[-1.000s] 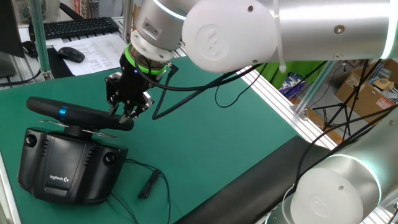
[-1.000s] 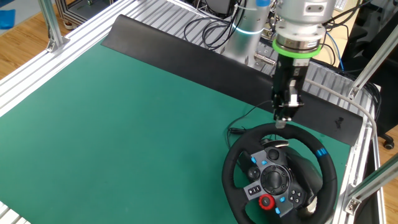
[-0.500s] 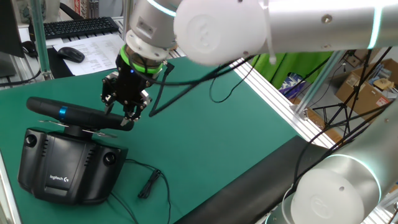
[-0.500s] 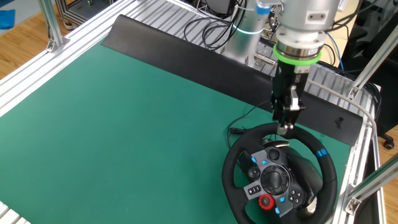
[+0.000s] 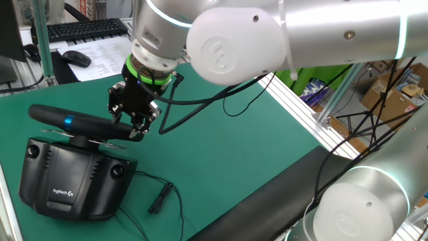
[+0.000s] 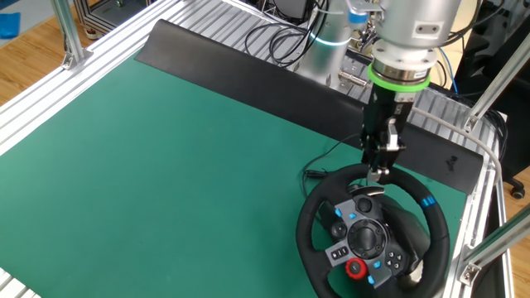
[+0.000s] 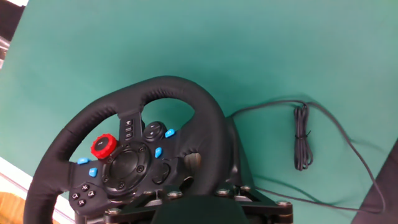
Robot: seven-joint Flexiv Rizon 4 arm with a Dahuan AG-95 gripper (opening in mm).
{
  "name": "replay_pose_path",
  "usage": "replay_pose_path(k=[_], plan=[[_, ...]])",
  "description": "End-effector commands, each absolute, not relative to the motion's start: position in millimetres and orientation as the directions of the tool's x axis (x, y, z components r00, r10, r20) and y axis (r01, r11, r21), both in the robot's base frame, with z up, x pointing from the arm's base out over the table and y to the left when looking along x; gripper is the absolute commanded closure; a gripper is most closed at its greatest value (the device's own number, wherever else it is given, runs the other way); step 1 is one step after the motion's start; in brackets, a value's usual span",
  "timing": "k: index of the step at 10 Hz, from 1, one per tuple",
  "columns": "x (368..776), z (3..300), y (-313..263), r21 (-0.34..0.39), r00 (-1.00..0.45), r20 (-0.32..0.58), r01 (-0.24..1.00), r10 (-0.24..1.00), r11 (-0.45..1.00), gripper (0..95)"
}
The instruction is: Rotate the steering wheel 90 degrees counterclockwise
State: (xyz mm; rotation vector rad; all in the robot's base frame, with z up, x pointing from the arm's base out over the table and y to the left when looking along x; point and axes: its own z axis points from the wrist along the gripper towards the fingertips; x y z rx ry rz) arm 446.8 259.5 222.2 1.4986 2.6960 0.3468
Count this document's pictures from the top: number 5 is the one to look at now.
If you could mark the bright green cloth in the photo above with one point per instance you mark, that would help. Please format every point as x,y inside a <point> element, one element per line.
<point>307,80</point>

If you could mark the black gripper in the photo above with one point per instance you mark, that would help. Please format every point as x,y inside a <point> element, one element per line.
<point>140,97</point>

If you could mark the black computer keyboard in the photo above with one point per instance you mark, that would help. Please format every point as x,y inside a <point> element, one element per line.
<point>87,29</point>

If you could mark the black tripod stand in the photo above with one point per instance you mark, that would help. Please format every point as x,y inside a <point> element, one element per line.
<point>369,114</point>

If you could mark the black computer monitor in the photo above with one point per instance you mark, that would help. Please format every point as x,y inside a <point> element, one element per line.
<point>10,30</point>

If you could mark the black Logitech wheel base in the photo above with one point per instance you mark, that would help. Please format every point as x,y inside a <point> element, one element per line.
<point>73,180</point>

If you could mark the black foam strip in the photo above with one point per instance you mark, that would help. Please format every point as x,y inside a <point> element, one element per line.
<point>267,201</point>

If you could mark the black computer mouse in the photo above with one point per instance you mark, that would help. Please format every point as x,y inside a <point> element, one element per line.
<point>77,58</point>

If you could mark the white printed paper sheet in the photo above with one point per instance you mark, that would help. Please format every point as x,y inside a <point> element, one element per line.
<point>107,57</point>

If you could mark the blue patterned bag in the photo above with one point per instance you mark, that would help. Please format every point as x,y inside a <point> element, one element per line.
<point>312,92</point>

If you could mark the black rounded desk object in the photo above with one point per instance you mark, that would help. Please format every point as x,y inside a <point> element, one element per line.
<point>31,52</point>

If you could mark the open brown cardboard box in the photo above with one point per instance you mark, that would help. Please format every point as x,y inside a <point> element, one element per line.
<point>398,103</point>

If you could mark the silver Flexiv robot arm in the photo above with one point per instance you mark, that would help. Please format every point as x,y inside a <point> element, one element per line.
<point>334,33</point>

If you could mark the black racing steering wheel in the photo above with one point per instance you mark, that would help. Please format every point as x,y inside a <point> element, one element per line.
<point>93,124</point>

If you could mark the green table mat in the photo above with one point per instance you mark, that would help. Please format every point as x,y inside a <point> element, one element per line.
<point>217,160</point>

